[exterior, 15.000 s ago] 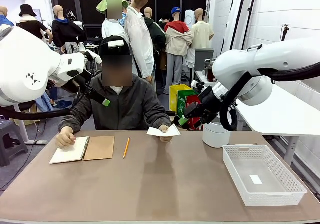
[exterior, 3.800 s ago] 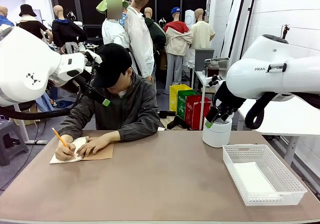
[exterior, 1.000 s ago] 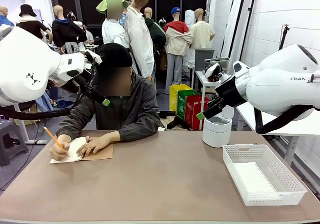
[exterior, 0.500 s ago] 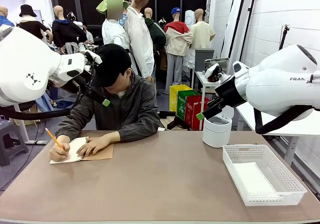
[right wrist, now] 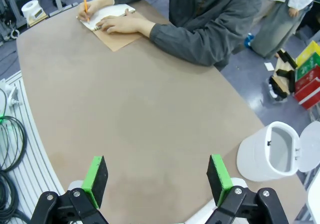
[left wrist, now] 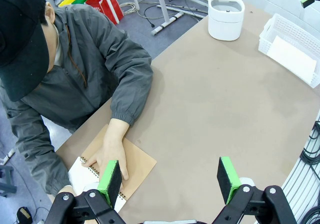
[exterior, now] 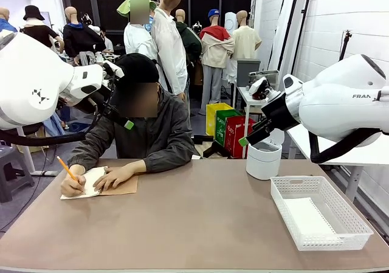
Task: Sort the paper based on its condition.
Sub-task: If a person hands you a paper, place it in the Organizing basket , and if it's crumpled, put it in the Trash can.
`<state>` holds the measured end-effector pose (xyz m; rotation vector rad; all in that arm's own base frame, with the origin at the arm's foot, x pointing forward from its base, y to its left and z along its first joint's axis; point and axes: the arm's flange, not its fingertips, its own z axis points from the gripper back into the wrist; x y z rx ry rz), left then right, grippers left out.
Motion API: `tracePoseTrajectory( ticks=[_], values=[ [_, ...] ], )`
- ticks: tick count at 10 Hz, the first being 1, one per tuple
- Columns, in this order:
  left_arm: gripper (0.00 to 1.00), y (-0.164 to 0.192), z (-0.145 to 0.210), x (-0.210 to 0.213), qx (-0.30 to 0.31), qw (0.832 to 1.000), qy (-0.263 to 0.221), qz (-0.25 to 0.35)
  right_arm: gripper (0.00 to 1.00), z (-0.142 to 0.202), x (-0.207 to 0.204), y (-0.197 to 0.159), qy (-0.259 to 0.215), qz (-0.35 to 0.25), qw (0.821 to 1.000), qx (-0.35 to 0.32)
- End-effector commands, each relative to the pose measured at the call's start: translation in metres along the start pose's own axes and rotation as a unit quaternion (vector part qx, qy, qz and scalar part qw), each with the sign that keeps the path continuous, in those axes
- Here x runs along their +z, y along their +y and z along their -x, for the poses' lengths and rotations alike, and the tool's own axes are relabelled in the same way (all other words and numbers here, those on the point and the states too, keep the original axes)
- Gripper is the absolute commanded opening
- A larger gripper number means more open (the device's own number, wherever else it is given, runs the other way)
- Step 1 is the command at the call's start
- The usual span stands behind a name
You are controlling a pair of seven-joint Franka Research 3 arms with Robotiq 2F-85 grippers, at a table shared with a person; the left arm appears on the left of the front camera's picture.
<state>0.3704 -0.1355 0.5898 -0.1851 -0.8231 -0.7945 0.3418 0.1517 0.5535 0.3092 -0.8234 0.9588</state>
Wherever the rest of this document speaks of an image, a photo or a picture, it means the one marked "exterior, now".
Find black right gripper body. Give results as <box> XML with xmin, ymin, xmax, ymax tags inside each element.
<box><xmin>260</xmin><ymin>92</ymin><xmax>301</xmax><ymax>131</ymax></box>

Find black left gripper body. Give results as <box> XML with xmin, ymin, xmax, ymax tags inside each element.
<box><xmin>74</xmin><ymin>86</ymin><xmax>115</xmax><ymax>114</ymax></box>

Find spiral notebook brown cover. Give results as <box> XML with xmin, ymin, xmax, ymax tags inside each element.
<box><xmin>60</xmin><ymin>165</ymin><xmax>139</xmax><ymax>201</ymax></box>

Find yellow pencil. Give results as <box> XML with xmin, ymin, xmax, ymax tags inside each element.
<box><xmin>56</xmin><ymin>155</ymin><xmax>79</xmax><ymax>183</ymax></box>

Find person's left forearm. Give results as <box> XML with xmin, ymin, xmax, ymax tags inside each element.
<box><xmin>133</xmin><ymin>150</ymin><xmax>197</xmax><ymax>174</ymax></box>

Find person's right forearm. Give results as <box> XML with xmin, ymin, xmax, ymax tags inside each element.
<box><xmin>68</xmin><ymin>151</ymin><xmax>95</xmax><ymax>176</ymax></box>

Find person's left hand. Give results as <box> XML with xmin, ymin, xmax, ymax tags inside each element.
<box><xmin>92</xmin><ymin>162</ymin><xmax>136</xmax><ymax>193</ymax></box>

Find person's right hand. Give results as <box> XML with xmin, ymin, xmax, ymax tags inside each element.
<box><xmin>60</xmin><ymin>173</ymin><xmax>88</xmax><ymax>198</ymax></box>

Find red recycling bag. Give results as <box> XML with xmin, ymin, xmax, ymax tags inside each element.
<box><xmin>224</xmin><ymin>116</ymin><xmax>258</xmax><ymax>159</ymax></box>

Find brown glass jar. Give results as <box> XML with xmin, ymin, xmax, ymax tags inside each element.
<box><xmin>252</xmin><ymin>84</ymin><xmax>268</xmax><ymax>101</ymax></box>

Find white lidded trash bin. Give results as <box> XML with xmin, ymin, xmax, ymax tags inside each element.
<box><xmin>245</xmin><ymin>128</ymin><xmax>286</xmax><ymax>181</ymax></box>

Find green recycling bag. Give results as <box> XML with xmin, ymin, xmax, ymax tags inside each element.
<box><xmin>214</xmin><ymin>108</ymin><xmax>244</xmax><ymax>148</ymax></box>

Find small white side table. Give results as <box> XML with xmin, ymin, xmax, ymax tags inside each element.
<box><xmin>235</xmin><ymin>86</ymin><xmax>265</xmax><ymax>140</ymax></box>

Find metal trays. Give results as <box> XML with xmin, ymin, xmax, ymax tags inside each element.
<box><xmin>249</xmin><ymin>69</ymin><xmax>280</xmax><ymax>87</ymax></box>

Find yellow recycling bag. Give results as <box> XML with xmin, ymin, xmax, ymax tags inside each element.
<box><xmin>205</xmin><ymin>102</ymin><xmax>235</xmax><ymax>137</ymax></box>

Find wooden boards with black brackets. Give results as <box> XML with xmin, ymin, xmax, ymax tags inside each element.
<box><xmin>193</xmin><ymin>134</ymin><xmax>232</xmax><ymax>159</ymax></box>

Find blue cloth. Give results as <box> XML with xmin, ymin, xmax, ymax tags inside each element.
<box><xmin>42</xmin><ymin>111</ymin><xmax>66</xmax><ymax>137</ymax></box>

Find person in grey jacket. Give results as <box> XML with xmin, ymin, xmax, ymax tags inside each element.
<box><xmin>68</xmin><ymin>53</ymin><xmax>198</xmax><ymax>174</ymax></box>

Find black cap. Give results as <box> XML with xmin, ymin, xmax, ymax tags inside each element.
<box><xmin>111</xmin><ymin>53</ymin><xmax>160</xmax><ymax>85</ymax></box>

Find grey cabinet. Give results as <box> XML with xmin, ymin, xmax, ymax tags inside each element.
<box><xmin>236</xmin><ymin>59</ymin><xmax>261</xmax><ymax>87</ymax></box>

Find background person white shirt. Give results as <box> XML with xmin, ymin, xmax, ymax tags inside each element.
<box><xmin>98</xmin><ymin>26</ymin><xmax>115</xmax><ymax>54</ymax></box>

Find mannequin in black sweater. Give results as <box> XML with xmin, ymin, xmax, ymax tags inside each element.
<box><xmin>63</xmin><ymin>5</ymin><xmax>106</xmax><ymax>67</ymax></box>

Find figure in green checked hat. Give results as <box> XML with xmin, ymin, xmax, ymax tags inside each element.
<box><xmin>117</xmin><ymin>0</ymin><xmax>160</xmax><ymax>64</ymax></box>

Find mannequin in cream shirt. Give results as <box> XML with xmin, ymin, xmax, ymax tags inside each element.
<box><xmin>231</xmin><ymin>10</ymin><xmax>263</xmax><ymax>61</ymax></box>

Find tall mannequin in white shirt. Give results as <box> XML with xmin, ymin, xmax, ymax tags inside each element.
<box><xmin>150</xmin><ymin>0</ymin><xmax>191</xmax><ymax>125</ymax></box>

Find white table with white legs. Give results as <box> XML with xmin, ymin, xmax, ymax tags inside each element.
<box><xmin>15</xmin><ymin>126</ymin><xmax>58</xmax><ymax>176</ymax></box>

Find mannequin blue cap red jacket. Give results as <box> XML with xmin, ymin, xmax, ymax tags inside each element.
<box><xmin>198</xmin><ymin>8</ymin><xmax>236</xmax><ymax>116</ymax></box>

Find mannequin with black bucket hat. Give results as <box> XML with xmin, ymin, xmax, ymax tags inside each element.
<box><xmin>19</xmin><ymin>4</ymin><xmax>65</xmax><ymax>55</ymax></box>

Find black tripod stand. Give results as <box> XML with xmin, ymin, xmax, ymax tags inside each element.
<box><xmin>339</xmin><ymin>29</ymin><xmax>353</xmax><ymax>61</ymax></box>

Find grey plastic stool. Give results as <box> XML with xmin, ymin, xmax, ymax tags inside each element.
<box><xmin>0</xmin><ymin>145</ymin><xmax>35</xmax><ymax>203</ymax></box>

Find mannequin in dark green hoodie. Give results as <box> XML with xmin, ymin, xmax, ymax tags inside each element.
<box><xmin>174</xmin><ymin>8</ymin><xmax>204</xmax><ymax>85</ymax></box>

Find mannequin in blue white top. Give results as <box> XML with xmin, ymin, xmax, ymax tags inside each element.
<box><xmin>0</xmin><ymin>7</ymin><xmax>18</xmax><ymax>33</ymax></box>

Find white plastic basket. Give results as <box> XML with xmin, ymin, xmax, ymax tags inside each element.
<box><xmin>270</xmin><ymin>175</ymin><xmax>374</xmax><ymax>252</ymax></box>

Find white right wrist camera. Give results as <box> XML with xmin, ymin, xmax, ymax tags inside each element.
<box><xmin>248</xmin><ymin>77</ymin><xmax>274</xmax><ymax>101</ymax></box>

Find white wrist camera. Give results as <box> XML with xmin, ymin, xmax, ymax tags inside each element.
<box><xmin>102</xmin><ymin>60</ymin><xmax>126</xmax><ymax>80</ymax></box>
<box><xmin>248</xmin><ymin>77</ymin><xmax>274</xmax><ymax>101</ymax></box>

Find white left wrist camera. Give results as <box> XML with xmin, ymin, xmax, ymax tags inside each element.
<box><xmin>102</xmin><ymin>60</ymin><xmax>126</xmax><ymax>80</ymax></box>

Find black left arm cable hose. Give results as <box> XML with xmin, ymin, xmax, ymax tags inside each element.
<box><xmin>0</xmin><ymin>98</ymin><xmax>101</xmax><ymax>147</ymax></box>

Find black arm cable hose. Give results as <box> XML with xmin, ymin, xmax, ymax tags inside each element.
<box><xmin>308</xmin><ymin>126</ymin><xmax>384</xmax><ymax>164</ymax></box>
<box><xmin>0</xmin><ymin>98</ymin><xmax>101</xmax><ymax>147</ymax></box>

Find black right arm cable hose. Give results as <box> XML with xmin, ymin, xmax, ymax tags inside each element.
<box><xmin>308</xmin><ymin>126</ymin><xmax>384</xmax><ymax>164</ymax></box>

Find black wall pole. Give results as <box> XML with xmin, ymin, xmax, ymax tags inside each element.
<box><xmin>277</xmin><ymin>0</ymin><xmax>302</xmax><ymax>63</ymax></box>
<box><xmin>287</xmin><ymin>0</ymin><xmax>314</xmax><ymax>76</ymax></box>

